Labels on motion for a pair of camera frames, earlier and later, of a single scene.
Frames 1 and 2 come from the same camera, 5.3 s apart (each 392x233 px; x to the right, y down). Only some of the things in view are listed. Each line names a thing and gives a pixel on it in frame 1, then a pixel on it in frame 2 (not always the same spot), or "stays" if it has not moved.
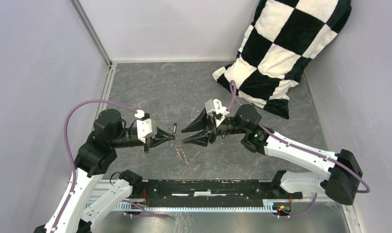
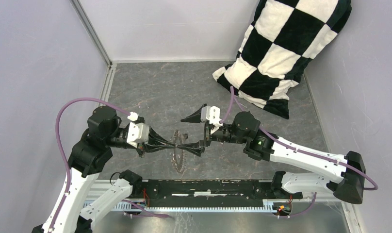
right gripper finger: [200, 122] to [196, 117]
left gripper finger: [160, 132] to [154, 135]
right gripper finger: [202, 138] to [193, 147]
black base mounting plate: [211, 189] stays
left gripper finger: [153, 142] to [148, 148]
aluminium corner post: [91, 30] stays
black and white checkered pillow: [282, 38] stays
